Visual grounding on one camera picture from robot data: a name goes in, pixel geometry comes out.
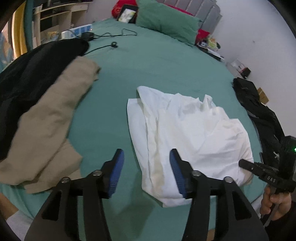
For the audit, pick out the black framed picture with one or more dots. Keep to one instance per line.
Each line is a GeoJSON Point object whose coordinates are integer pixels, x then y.
{"type": "Point", "coordinates": [128, 14]}

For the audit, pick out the beige folded garment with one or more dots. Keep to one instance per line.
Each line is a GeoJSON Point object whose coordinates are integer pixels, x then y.
{"type": "Point", "coordinates": [41, 154]}

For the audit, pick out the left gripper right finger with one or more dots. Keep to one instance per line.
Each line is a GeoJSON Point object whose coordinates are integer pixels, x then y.
{"type": "Point", "coordinates": [182, 171]}

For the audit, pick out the white hooded garment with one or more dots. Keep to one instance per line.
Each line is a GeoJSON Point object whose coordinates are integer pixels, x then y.
{"type": "Point", "coordinates": [200, 131]}

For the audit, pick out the right hand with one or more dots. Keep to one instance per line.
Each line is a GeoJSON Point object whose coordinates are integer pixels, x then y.
{"type": "Point", "coordinates": [282, 200]}

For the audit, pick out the bedside clutter items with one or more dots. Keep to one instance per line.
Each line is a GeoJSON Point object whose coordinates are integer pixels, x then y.
{"type": "Point", "coordinates": [208, 45]}

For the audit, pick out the green bed sheet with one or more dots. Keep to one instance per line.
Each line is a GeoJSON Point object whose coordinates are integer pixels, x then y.
{"type": "Point", "coordinates": [100, 126]}

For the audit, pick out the wooden shelf unit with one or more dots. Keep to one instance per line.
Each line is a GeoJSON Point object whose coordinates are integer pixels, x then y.
{"type": "Point", "coordinates": [57, 16]}

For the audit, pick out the black clothes pile right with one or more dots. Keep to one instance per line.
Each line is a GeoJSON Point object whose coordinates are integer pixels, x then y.
{"type": "Point", "coordinates": [264, 119]}

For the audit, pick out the white box with black item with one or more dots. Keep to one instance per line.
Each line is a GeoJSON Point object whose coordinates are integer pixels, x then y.
{"type": "Point", "coordinates": [238, 69]}

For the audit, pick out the white blue power strip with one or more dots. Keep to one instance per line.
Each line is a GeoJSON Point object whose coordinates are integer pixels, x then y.
{"type": "Point", "coordinates": [75, 32]}

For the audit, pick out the grey padded headboard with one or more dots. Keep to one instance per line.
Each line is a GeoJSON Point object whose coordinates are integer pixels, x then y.
{"type": "Point", "coordinates": [206, 10]}

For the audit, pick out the brown cardboard box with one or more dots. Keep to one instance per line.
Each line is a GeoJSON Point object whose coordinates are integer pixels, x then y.
{"type": "Point", "coordinates": [262, 96]}

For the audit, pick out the green pillow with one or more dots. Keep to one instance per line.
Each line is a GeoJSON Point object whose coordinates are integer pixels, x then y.
{"type": "Point", "coordinates": [167, 20]}

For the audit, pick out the red pillow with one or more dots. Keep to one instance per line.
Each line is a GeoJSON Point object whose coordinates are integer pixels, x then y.
{"type": "Point", "coordinates": [118, 6]}

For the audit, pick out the black power adapter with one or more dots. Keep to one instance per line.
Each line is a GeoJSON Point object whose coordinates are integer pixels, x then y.
{"type": "Point", "coordinates": [88, 36]}

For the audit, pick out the black garment left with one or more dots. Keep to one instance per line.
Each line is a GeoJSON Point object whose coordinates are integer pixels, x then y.
{"type": "Point", "coordinates": [27, 78]}

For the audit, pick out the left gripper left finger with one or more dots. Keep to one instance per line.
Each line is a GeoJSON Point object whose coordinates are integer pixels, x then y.
{"type": "Point", "coordinates": [111, 171]}

